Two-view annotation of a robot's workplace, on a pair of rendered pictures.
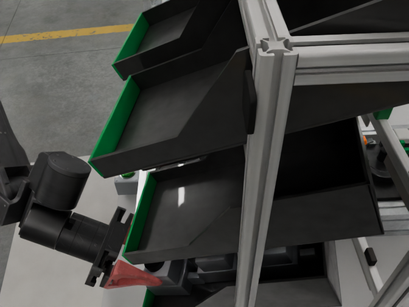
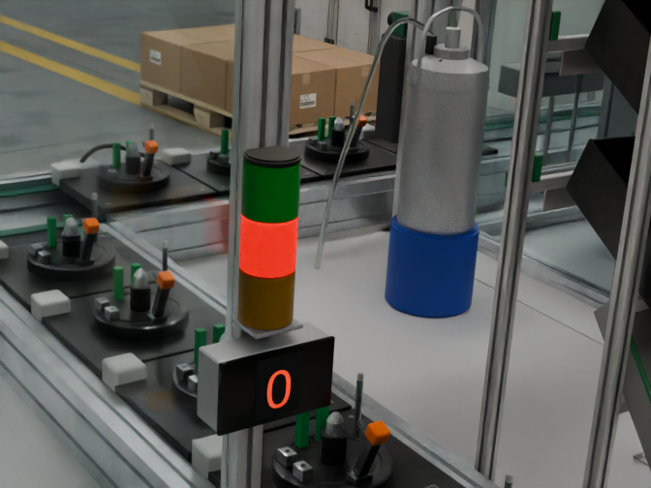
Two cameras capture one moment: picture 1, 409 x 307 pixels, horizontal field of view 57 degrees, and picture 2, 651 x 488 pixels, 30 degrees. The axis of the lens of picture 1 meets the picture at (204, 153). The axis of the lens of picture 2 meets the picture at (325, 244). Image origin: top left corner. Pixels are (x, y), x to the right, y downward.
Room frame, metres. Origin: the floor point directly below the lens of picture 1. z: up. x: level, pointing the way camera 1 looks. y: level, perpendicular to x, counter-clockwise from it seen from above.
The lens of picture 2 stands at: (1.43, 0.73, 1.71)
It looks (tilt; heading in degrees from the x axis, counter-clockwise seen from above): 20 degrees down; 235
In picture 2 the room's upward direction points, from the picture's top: 4 degrees clockwise
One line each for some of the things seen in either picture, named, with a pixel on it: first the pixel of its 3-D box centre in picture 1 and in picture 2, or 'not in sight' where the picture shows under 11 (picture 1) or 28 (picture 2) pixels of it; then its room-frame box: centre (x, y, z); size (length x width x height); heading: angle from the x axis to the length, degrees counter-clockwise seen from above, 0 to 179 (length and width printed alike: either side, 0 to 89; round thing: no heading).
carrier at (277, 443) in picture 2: not in sight; (333, 442); (0.70, -0.25, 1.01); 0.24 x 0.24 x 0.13; 1
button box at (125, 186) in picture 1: (131, 161); not in sight; (0.78, 0.22, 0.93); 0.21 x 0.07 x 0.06; 1
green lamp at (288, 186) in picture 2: not in sight; (270, 187); (0.89, -0.11, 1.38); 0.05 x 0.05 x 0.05
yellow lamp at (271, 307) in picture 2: not in sight; (265, 293); (0.89, -0.11, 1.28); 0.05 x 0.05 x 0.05
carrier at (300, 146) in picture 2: not in sight; (337, 135); (-0.05, -1.34, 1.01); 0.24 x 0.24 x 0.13; 1
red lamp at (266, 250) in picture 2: not in sight; (268, 241); (0.89, -0.11, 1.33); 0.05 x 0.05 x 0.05
